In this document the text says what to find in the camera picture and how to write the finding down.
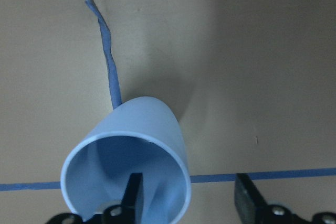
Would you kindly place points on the light blue plastic cup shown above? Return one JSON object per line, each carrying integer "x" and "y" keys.
{"x": 140, "y": 136}

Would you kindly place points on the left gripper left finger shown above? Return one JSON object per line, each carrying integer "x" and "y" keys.
{"x": 132, "y": 201}

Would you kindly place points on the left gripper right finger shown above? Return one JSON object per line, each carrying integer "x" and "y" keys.
{"x": 249, "y": 202}

